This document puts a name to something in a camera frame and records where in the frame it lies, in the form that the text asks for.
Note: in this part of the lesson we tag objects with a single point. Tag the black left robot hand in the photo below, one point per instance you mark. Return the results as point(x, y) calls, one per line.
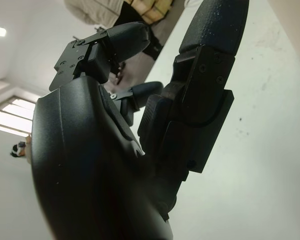
point(90, 162)

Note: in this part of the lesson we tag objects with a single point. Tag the person with black trousers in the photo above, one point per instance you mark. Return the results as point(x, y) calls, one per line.
point(95, 10)

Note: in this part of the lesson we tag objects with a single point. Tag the bright window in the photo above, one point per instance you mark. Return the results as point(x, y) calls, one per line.
point(12, 115)

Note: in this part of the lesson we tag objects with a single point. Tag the stacked wooden crates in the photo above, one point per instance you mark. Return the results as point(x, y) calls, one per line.
point(153, 10)

